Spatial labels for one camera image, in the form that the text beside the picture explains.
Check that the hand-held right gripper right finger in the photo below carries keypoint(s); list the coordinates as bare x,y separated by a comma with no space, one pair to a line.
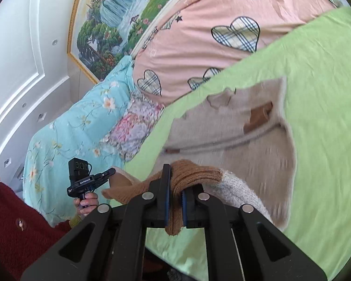
184,207

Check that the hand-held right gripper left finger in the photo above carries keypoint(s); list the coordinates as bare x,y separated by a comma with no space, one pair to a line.
167,187

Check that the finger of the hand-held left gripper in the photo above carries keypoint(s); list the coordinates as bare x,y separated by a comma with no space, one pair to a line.
103,175

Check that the beige knit sweater brown cuffs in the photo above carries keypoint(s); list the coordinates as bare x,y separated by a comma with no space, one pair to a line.
222,128

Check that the person's left forearm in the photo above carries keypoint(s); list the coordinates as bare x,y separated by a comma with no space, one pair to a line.
73,223

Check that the person's left hand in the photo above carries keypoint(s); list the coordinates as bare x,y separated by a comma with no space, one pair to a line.
89,203

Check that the blue floral quilt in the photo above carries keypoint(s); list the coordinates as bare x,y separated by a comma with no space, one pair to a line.
76,134

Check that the floral ruffled pillow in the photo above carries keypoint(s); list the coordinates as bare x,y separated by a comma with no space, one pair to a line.
131,126

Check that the pink quilt with plaid hearts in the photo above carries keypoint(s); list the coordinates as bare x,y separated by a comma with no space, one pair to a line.
210,35

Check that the green bed sheet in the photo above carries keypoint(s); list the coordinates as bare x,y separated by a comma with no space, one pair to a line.
318,123

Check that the framed landscape wall painting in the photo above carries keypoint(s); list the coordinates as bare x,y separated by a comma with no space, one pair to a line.
117,20

